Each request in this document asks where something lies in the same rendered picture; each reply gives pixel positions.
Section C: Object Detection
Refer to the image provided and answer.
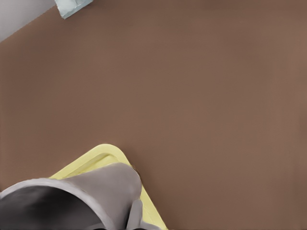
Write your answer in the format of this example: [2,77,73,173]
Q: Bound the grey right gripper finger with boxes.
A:
[125,198,150,230]

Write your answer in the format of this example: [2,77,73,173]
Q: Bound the yellow tray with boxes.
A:
[49,143,169,230]

